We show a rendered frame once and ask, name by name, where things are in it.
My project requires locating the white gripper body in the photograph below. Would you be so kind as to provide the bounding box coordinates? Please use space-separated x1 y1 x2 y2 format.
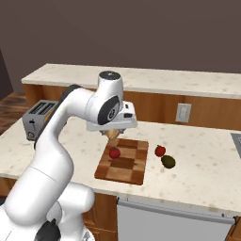
86 118 138 133

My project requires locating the yellow-brown onion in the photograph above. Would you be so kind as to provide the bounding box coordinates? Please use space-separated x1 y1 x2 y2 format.
105 128 122 141

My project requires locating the red tomato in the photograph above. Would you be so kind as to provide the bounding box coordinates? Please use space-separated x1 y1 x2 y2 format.
108 146 121 160

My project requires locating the chequered wooden cutting board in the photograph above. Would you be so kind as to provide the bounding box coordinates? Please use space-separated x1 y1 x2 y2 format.
94 137 150 186

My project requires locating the red bell pepper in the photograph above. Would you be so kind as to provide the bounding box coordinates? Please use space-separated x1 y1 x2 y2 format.
154 144 167 158

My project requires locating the dark green avocado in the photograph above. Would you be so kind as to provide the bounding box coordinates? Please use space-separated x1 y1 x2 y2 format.
160 154 177 169

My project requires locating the silver toaster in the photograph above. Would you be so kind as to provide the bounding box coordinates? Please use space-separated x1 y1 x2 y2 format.
22 99 61 142

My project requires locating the wooden cupboard door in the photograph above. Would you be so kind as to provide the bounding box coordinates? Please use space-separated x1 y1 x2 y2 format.
225 223 241 241
0 177 21 198
82 192 119 241

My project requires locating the wooden counter back panel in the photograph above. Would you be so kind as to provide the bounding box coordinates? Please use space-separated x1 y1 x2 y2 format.
22 83 241 132

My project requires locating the grey dishwasher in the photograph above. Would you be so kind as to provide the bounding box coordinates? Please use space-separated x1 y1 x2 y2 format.
116 197 237 241

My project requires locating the grey sink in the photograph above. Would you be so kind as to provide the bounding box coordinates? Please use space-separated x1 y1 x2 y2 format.
230 132 241 149

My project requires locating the white wall socket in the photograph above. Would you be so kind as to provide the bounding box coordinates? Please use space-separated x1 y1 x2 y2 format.
174 103 193 123

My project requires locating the grey dishwasher handle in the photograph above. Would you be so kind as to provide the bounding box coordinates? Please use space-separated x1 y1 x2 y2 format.
117 199 236 225

